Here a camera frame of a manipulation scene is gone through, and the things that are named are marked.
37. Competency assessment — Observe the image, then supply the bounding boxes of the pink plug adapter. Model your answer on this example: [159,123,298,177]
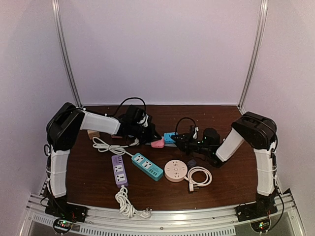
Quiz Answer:
[151,138,165,148]

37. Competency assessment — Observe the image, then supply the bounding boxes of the aluminium front rail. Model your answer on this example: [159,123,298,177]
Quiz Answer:
[17,193,306,236]

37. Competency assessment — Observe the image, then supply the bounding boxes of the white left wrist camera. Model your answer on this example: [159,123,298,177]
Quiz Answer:
[138,114,152,127]

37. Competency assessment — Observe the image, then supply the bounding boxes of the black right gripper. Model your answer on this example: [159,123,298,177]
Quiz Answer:
[171,132,212,156]

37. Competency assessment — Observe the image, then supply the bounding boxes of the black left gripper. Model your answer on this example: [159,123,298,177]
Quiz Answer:
[130,124,161,146]

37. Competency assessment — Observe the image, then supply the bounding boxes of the white coiled socket cable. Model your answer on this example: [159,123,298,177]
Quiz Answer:
[187,166,213,194]

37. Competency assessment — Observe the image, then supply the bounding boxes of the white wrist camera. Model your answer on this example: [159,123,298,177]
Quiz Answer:
[138,114,152,127]
[189,125,199,140]

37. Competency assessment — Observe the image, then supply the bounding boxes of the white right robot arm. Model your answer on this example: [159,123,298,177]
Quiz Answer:
[170,112,278,197]

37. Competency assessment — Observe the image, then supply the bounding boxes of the teal usb power strip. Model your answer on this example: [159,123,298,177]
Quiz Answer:
[131,153,163,181]

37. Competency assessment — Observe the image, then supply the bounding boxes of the white bundled strip cable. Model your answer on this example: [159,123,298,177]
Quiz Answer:
[115,185,152,219]

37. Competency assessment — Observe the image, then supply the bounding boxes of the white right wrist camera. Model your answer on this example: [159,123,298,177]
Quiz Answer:
[189,125,199,140]

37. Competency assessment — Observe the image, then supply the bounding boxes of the white teal strip cable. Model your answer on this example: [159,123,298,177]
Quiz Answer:
[92,137,141,158]

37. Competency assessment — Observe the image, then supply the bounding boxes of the beige cube socket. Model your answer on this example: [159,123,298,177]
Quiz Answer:
[87,130,100,140]

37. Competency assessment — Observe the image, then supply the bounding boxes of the blue plug adapter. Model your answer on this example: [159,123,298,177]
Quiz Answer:
[163,132,177,144]

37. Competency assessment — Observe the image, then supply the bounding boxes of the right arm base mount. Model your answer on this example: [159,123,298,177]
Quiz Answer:
[235,202,278,234]

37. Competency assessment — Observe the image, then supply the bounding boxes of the purple power strip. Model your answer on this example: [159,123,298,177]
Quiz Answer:
[111,155,128,188]

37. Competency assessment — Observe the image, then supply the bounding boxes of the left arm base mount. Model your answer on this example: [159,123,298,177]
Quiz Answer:
[45,200,88,235]

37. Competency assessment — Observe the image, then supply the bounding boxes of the round pink power socket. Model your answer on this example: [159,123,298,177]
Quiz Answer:
[164,160,188,182]

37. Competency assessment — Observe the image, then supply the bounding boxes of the grey usb charger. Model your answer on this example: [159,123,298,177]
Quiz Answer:
[187,159,197,169]

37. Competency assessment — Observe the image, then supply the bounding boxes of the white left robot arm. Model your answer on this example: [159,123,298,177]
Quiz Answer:
[46,102,161,198]

